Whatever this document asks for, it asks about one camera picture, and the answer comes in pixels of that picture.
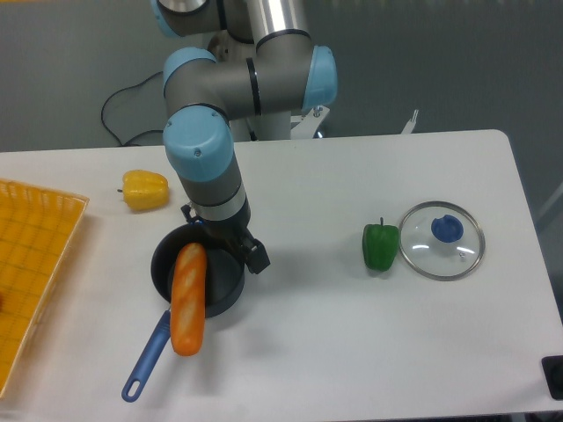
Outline black device at table corner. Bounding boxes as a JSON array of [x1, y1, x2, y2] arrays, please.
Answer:
[[541, 355, 563, 401]]

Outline orange baguette bread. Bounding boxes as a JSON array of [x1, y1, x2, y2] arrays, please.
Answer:
[[170, 243, 208, 357]]

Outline green bell pepper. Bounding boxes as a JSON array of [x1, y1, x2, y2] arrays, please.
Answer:
[[362, 217, 399, 272]]

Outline yellow plastic basket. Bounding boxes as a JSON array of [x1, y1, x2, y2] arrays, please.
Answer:
[[1, 178, 89, 396]]

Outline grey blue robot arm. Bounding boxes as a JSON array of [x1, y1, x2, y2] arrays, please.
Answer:
[[151, 1, 338, 273]]

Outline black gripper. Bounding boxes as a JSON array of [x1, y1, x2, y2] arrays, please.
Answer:
[[180, 203, 270, 274]]

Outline glass lid with blue knob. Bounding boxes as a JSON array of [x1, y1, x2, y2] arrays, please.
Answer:
[[398, 200, 486, 281]]

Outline dark pot with blue handle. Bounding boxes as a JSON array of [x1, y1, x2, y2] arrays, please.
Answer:
[[121, 224, 245, 403]]

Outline black cable on floor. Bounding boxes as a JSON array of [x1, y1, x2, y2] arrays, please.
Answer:
[[100, 69, 166, 147]]

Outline yellow bell pepper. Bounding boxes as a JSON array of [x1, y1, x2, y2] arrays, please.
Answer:
[[120, 170, 170, 212]]

